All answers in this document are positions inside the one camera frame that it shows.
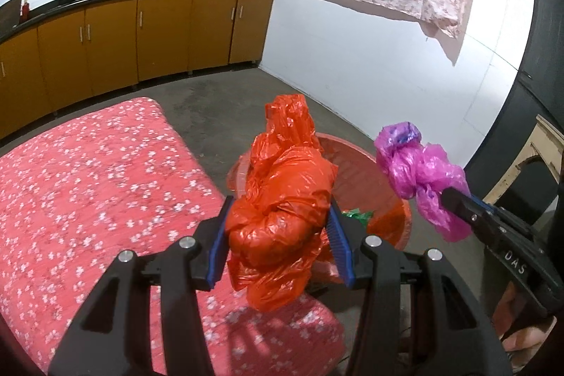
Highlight pink plastic bag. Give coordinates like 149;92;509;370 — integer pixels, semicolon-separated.
374;122;474;244

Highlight person's right forearm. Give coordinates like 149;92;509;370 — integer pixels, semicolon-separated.
491;283;558;359

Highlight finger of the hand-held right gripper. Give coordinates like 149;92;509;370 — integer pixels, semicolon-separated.
442;186;507;247

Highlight orange plastic bag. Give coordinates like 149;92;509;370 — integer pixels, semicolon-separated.
227;94;339;313

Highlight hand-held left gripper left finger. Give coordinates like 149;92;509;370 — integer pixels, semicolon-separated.
48;195;234;376

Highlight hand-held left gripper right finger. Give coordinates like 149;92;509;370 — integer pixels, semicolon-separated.
326;200;514;376

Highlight green plastic bag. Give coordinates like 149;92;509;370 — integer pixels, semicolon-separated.
341;208;375;223

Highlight brown base cabinets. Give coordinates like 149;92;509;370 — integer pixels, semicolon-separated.
0;0;279;139

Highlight beige wooden furniture piece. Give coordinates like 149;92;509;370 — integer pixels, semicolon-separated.
482;114;564;205

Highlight brown cutting board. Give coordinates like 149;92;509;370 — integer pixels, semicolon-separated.
0;0;23;34

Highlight red floral tablecloth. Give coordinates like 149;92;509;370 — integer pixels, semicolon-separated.
0;96;347;374

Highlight red plastic basket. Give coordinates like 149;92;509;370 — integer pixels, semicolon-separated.
226;133;412;284

